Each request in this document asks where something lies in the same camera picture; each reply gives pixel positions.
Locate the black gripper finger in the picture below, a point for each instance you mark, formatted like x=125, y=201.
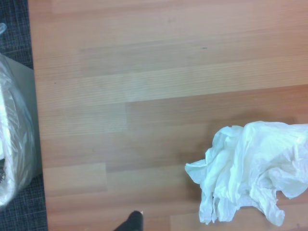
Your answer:
x=132, y=222

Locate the white tissue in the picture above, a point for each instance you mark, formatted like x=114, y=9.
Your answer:
x=250, y=166

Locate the clear plastic bin liner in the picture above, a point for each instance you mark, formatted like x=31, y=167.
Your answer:
x=16, y=134

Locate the grey trash bin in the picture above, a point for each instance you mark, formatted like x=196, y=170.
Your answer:
x=30, y=101

